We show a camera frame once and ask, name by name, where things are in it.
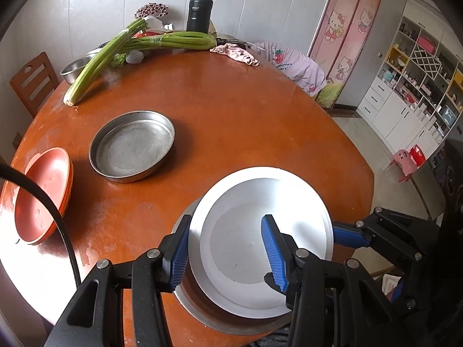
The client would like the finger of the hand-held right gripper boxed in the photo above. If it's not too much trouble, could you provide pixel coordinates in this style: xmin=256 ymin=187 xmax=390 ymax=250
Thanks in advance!
xmin=332 ymin=207 xmax=440 ymax=263

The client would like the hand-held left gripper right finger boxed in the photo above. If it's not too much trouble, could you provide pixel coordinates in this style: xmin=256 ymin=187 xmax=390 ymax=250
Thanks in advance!
xmin=261 ymin=214 xmax=415 ymax=347

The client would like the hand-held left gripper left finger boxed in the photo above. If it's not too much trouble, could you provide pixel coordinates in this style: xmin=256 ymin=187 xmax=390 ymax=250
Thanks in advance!
xmin=43 ymin=214 xmax=192 ymax=347

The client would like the white round plate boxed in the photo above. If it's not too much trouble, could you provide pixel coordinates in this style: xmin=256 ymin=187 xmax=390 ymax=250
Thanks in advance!
xmin=188 ymin=166 xmax=334 ymax=320

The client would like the silver metal plate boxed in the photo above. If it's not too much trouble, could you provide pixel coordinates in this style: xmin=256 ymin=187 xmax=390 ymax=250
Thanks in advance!
xmin=170 ymin=195 xmax=290 ymax=337

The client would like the small orange plastic bowl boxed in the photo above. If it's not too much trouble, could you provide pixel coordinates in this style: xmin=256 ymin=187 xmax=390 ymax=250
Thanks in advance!
xmin=27 ymin=159 xmax=75 ymax=248

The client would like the terracotta plastic plate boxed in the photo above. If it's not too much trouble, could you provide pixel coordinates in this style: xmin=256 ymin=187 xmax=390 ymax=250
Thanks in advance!
xmin=14 ymin=147 xmax=71 ymax=243

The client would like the pink child stool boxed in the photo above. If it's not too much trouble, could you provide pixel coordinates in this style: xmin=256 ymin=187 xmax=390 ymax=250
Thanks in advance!
xmin=389 ymin=148 xmax=416 ymax=183

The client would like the red plastic stool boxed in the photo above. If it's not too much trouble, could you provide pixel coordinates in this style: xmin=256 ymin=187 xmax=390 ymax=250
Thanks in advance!
xmin=409 ymin=145 xmax=428 ymax=167

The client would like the round metal pan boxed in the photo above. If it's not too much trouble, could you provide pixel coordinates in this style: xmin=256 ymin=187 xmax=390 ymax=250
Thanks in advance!
xmin=89 ymin=111 xmax=175 ymax=183

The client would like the white shelf cabinet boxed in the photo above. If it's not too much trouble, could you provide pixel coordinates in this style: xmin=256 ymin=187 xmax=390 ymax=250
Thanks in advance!
xmin=356 ymin=0 xmax=463 ymax=156

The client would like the purple printed garment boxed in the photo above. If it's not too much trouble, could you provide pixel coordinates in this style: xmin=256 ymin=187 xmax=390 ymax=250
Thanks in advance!
xmin=255 ymin=41 xmax=328 ymax=96

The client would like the pink cloth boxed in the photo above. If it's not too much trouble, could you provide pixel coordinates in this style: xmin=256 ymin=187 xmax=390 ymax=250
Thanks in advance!
xmin=210 ymin=43 xmax=260 ymax=67

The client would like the thick celery bunch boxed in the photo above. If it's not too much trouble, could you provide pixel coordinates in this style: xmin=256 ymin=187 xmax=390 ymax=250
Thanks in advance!
xmin=63 ymin=18 xmax=150 ymax=107

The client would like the pink cartoon wardrobe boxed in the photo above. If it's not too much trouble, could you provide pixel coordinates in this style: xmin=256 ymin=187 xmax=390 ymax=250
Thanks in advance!
xmin=307 ymin=0 xmax=385 ymax=109

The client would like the stainless steel bowl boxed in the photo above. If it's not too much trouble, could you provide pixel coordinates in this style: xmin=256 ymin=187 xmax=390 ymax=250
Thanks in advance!
xmin=60 ymin=52 xmax=98 ymax=84

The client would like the thin celery bunch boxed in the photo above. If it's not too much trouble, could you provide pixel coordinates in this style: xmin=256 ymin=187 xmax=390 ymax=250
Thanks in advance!
xmin=125 ymin=31 xmax=218 ymax=51

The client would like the brown wooden slatted chair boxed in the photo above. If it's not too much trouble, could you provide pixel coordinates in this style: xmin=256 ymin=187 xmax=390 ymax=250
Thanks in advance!
xmin=10 ymin=51 xmax=60 ymax=118

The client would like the black thermos bottle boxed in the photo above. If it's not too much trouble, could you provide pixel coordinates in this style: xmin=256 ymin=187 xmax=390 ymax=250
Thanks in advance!
xmin=186 ymin=0 xmax=212 ymax=35

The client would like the black cable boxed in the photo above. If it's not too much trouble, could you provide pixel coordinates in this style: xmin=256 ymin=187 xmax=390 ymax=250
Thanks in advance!
xmin=0 ymin=164 xmax=81 ymax=290

